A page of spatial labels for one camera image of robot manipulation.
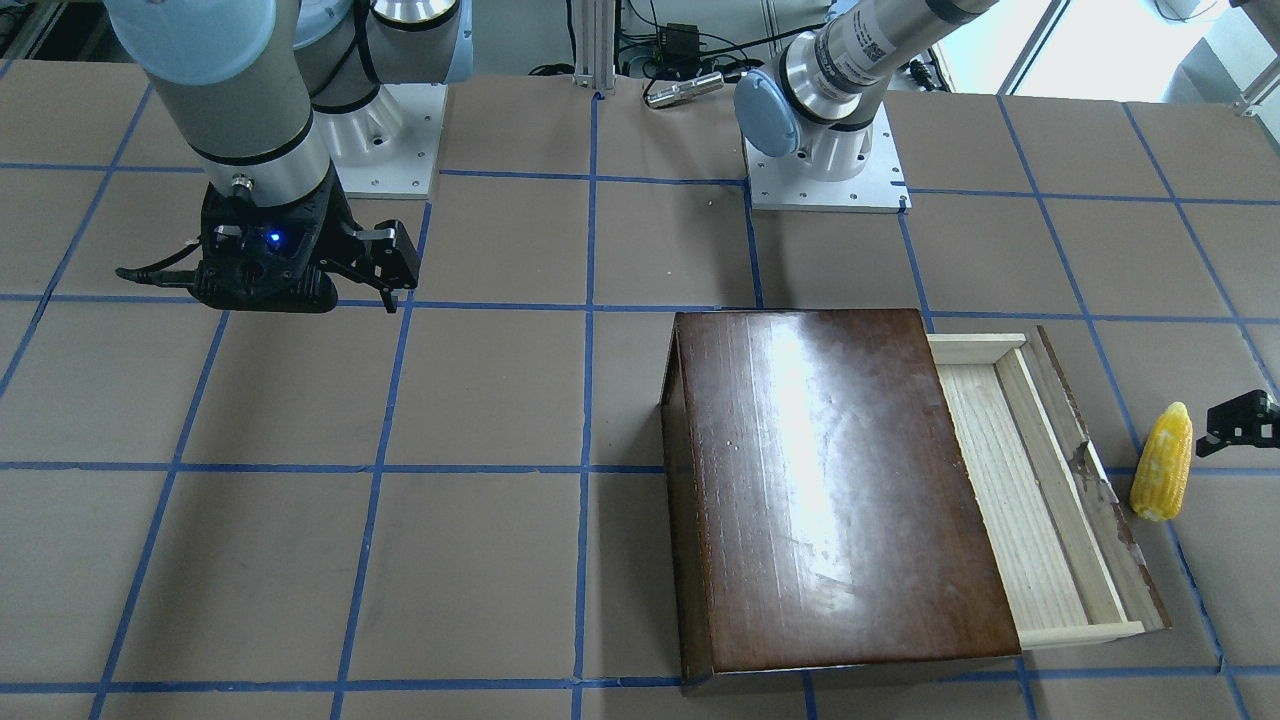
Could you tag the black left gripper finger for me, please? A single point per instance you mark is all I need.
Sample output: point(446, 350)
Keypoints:
point(1251, 419)

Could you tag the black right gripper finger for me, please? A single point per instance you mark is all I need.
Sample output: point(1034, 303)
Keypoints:
point(383, 258)

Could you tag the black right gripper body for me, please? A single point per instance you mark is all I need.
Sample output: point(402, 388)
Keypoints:
point(375, 256)

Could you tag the yellow corn cob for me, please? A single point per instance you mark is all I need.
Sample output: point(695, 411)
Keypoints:
point(1163, 470)

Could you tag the wooden drawer with white handle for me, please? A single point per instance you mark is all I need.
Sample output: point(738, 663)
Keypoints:
point(1073, 572)

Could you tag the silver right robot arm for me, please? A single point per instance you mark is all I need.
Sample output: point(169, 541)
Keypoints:
point(274, 98)

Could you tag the dark wooden drawer cabinet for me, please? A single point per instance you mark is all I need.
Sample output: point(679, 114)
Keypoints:
point(822, 517)

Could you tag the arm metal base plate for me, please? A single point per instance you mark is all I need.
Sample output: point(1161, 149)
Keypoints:
point(388, 149)
point(857, 171)

